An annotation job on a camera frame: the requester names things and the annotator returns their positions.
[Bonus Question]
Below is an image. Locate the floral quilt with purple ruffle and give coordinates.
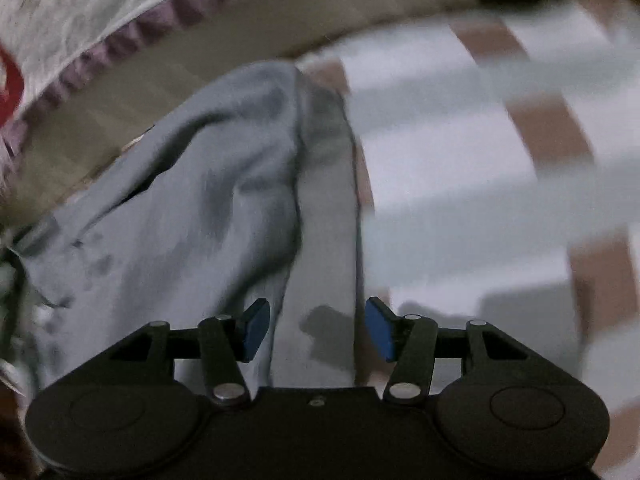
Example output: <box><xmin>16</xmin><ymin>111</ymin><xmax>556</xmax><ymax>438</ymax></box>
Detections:
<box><xmin>1</xmin><ymin>0</ymin><xmax>231</xmax><ymax>168</ymax></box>

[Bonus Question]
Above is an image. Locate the grey sweatshirt garment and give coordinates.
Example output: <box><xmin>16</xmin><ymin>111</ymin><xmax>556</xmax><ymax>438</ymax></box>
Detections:
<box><xmin>1</xmin><ymin>62</ymin><xmax>358</xmax><ymax>396</ymax></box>

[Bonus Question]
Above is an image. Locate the checkered floor mat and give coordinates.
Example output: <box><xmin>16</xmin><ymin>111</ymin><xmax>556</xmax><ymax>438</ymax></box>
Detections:
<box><xmin>299</xmin><ymin>0</ymin><xmax>639</xmax><ymax>479</ymax></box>

